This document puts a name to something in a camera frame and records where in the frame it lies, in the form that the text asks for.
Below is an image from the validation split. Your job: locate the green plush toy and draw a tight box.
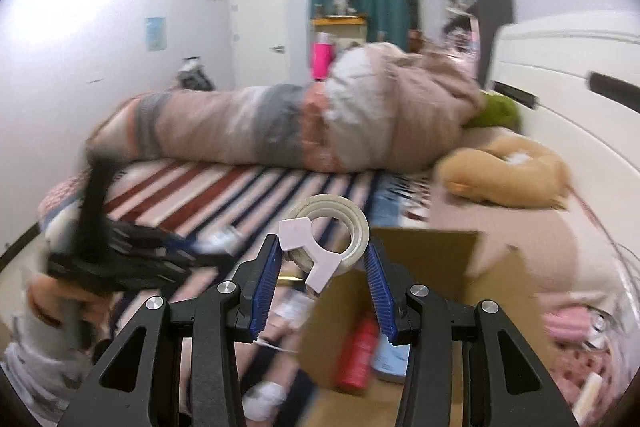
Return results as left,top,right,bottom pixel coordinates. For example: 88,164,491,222
465,91,521,132

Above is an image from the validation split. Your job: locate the person's left hand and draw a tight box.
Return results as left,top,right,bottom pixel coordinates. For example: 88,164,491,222
26,274,113,326

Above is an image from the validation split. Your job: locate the tan plush toy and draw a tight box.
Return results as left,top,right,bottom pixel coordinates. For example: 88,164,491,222
435,134,570,209

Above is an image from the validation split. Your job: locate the striped bed blanket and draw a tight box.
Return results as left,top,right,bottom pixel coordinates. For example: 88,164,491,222
37,156,432,423

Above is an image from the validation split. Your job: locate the clear tape roll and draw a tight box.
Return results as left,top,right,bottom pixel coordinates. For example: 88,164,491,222
277,194,370,296

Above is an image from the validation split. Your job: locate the white bed headboard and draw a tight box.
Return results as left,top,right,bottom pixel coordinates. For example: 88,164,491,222
487,11,639,251

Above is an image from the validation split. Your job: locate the pink tumbler cup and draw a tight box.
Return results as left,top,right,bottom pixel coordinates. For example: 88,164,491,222
311,31,334,80

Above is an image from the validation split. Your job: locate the cardboard box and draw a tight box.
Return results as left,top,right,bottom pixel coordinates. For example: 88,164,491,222
298,228,574,426

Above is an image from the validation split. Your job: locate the white door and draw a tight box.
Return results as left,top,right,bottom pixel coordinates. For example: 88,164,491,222
230,0,290,89

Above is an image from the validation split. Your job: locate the pink folded towel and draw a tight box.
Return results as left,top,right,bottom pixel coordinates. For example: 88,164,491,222
542,306,593,345

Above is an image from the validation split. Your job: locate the rolled patchwork quilt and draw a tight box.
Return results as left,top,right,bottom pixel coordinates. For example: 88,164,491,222
86,42,486,173

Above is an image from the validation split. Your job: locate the grey sleeve forearm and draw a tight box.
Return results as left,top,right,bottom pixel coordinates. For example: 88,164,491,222
1,309,94,426

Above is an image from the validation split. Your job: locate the black phone on gripper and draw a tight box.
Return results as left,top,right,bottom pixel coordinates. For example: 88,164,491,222
72,155,125,261

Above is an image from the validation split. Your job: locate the blue wall poster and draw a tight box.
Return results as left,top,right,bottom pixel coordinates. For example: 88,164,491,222
144,17,167,52

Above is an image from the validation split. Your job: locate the light blue square device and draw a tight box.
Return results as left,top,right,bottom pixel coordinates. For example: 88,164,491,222
371,334,410,384

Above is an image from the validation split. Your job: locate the pink red spray bottle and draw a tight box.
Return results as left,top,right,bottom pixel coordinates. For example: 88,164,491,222
334,313,378,395

